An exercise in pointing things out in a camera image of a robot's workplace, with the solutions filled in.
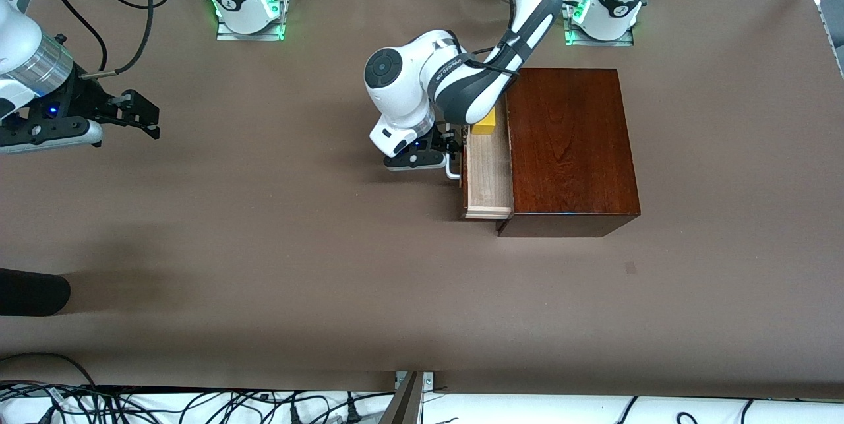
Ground yellow block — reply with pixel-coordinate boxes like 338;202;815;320
471;107;497;136

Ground dark brown wooden cabinet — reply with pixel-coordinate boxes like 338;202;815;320
496;68;642;239

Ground brown table cover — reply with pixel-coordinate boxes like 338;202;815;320
0;0;844;400

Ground black rounded cylinder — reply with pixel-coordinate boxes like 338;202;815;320
0;268;72;317

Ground short black right arm cable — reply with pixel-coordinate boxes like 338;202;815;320
58;0;109;70

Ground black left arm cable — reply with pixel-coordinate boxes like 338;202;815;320
455;0;528;78

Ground black cable with brass connector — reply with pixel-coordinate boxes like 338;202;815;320
81;0;156;77

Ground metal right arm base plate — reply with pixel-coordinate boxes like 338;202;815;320
216;0;286;42

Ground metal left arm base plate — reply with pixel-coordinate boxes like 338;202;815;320
562;0;636;47

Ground aluminium corner bracket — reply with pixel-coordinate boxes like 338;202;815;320
394;371;436;393

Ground black cable loop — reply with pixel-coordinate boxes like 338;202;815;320
0;352;98;390

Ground grey metal post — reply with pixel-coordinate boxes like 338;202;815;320
377;371;424;424

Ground tangled black cables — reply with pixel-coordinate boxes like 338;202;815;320
0;381;396;424

